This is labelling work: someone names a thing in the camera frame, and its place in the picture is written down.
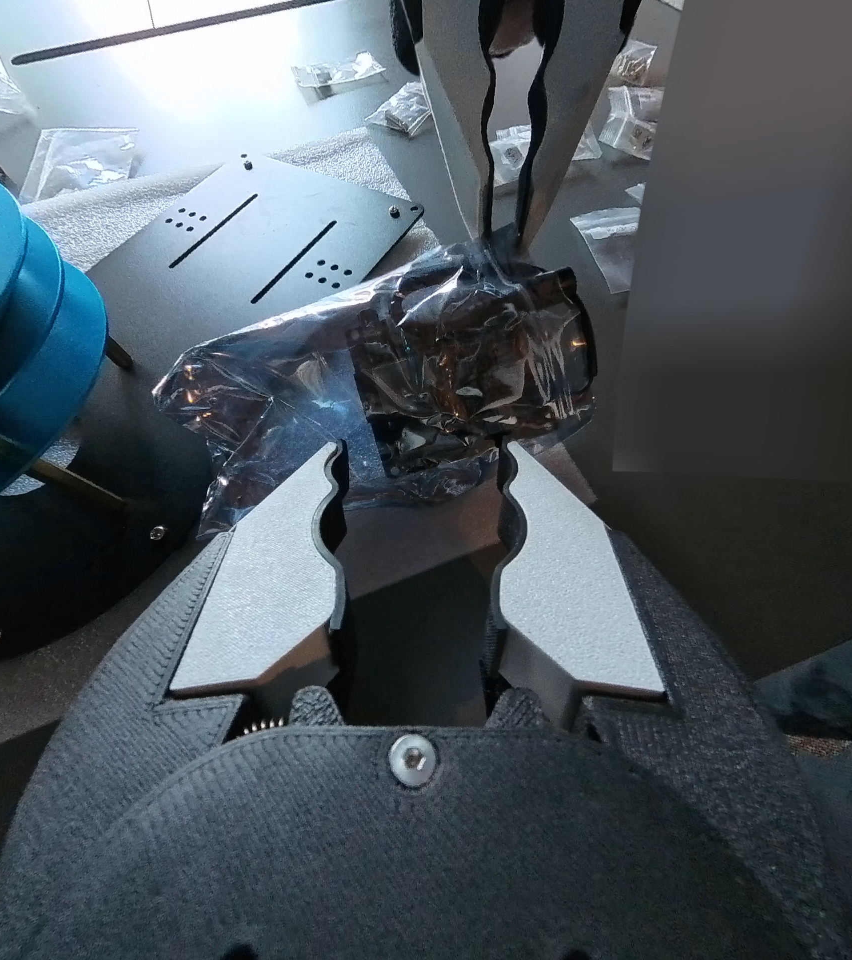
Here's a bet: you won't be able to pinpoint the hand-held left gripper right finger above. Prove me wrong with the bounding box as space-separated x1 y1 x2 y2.
488 440 670 703

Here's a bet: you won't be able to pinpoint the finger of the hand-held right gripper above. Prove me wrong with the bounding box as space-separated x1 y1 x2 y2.
414 0 496 244
516 0 640 253

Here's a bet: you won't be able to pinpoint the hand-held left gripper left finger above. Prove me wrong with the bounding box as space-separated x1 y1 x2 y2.
167 440 350 700

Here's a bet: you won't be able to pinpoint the silver plastic parts bag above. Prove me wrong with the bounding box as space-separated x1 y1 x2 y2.
152 225 602 537

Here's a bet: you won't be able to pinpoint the person's leg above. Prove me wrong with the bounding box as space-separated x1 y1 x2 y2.
756 615 852 960

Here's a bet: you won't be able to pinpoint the white foam sheet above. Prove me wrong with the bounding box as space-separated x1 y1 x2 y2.
0 128 614 766

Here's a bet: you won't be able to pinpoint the scattered small clear parts bags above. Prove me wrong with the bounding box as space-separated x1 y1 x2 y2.
0 42 667 294

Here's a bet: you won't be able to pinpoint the black metal base plate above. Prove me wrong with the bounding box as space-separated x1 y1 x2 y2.
0 150 430 672

